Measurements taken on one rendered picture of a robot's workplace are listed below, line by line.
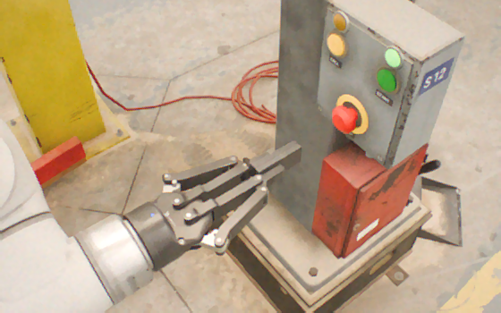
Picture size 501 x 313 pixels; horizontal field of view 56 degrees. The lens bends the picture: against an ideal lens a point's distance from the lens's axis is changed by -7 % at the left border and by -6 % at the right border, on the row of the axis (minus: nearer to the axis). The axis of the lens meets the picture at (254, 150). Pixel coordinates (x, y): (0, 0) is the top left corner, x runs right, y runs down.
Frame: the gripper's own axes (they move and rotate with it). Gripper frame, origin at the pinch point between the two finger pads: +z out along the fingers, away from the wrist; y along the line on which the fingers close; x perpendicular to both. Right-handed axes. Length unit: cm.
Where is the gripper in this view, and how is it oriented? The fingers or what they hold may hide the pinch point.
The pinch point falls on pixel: (276, 163)
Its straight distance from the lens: 64.3
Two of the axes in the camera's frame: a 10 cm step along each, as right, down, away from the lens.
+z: 8.0, -4.5, 4.0
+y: 6.0, 5.9, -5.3
